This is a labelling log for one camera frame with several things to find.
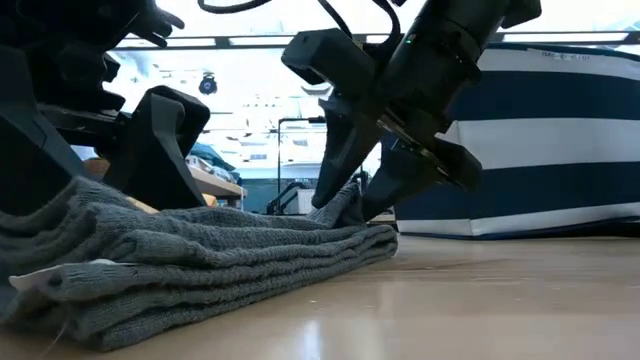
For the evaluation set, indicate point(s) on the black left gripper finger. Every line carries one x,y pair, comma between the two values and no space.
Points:
155,160
25,150

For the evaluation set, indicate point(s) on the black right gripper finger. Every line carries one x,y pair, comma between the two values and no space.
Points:
345,150
405,185

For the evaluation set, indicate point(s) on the grey kitchen towel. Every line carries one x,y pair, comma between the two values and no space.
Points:
200,250

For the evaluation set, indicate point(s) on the teal bundle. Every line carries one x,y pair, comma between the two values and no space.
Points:
212,157

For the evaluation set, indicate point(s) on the black thin metal stand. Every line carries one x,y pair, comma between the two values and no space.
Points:
279,150

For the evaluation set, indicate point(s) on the black round lamp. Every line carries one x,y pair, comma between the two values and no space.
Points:
207,84

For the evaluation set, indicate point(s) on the navy white striped fabric bin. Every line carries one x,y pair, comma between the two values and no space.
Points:
550,140

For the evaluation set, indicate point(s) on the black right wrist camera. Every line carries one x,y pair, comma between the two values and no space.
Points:
325,60

